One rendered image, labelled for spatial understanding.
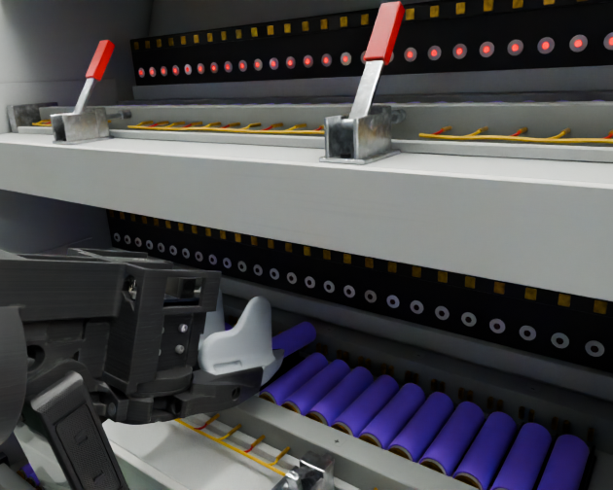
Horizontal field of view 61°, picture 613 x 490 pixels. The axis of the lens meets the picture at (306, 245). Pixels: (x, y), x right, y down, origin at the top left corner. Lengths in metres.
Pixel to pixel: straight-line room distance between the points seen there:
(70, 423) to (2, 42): 0.46
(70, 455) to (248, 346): 0.12
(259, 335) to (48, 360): 0.13
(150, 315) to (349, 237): 0.11
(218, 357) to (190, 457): 0.08
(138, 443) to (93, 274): 0.16
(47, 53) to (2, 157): 0.17
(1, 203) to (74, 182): 0.21
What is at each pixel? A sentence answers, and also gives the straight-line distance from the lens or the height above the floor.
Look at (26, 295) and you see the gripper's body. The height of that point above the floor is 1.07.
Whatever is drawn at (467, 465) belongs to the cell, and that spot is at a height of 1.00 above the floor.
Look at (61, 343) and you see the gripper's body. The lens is 0.27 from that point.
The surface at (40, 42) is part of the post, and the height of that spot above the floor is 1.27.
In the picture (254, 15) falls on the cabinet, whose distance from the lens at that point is 0.62.
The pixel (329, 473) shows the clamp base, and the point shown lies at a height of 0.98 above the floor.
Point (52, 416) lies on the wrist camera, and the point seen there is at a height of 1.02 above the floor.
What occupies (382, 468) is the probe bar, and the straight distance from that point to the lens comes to 0.31.
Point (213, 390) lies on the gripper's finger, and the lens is 0.30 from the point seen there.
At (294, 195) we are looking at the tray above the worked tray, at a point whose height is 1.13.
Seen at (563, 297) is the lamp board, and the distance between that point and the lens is 0.37.
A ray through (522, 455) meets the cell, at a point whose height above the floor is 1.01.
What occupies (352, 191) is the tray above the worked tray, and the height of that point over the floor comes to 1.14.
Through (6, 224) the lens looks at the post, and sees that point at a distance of 0.65.
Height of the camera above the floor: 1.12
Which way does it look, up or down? 2 degrees down
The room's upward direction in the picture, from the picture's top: 9 degrees clockwise
